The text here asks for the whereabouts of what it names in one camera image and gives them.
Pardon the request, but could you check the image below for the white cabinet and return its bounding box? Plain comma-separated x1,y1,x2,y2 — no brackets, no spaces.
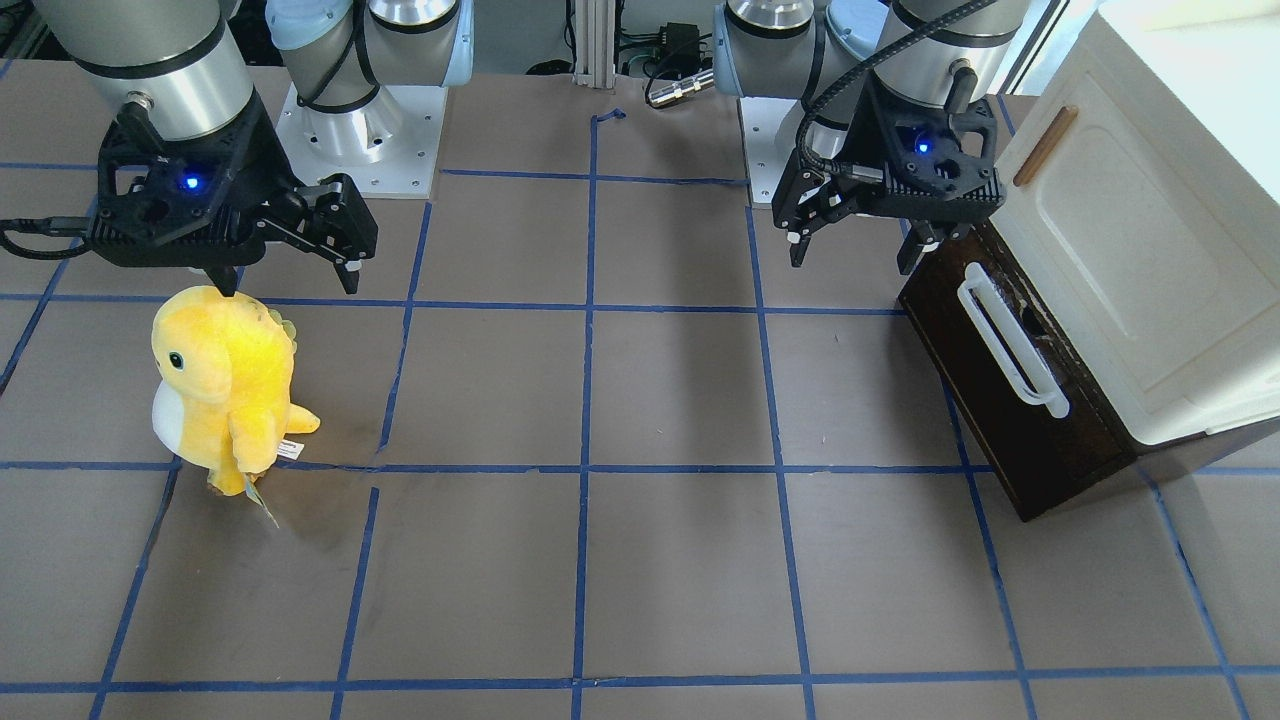
993,1,1279,445

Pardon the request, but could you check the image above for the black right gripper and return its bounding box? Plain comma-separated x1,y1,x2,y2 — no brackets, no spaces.
88,95,379,299

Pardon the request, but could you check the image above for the white drawer handle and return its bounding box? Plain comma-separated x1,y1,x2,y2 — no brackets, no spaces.
956,263,1070,419

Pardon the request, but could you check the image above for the dark wooden drawer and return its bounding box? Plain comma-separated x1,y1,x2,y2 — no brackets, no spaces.
899,224,1144,521

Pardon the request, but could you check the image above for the aluminium frame post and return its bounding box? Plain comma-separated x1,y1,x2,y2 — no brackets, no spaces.
572,0,617,91

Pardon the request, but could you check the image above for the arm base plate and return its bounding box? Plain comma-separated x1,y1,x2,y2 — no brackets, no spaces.
276,86,449,199
739,97,804,209

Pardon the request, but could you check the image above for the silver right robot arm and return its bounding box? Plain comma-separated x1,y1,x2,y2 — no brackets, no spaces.
3,1,474,296

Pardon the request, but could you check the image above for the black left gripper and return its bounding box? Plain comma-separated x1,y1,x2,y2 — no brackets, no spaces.
771,76,1006,275

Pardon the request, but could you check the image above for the yellow plush dinosaur toy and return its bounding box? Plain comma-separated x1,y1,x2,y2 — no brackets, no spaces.
150,284,320,507

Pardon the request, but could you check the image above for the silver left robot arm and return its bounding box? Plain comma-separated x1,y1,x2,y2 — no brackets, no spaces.
712,1,1029,275

